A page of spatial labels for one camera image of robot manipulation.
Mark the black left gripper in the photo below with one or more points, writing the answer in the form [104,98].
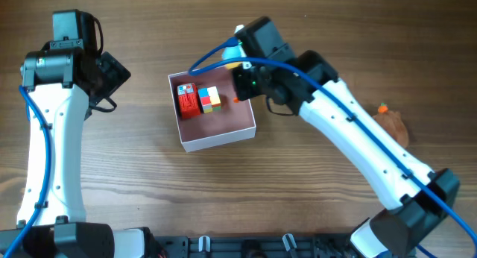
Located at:
[117,74]

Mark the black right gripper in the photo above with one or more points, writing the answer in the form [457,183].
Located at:
[243,90]

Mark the orange duck toy blue hat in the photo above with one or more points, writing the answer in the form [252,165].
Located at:
[231,56]

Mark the multicoloured puzzle cube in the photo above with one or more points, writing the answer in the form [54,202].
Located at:
[209,99]

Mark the red toy truck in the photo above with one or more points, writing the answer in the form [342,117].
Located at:
[187,95]

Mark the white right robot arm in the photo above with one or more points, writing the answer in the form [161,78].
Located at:
[416,199]

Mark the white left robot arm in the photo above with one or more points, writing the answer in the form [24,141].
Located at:
[61,87]

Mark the white box pink interior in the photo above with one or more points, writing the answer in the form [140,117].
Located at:
[232,123]

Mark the brown plush capybara toy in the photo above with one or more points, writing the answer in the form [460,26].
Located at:
[391,122]

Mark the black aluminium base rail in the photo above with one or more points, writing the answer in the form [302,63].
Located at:
[332,245]

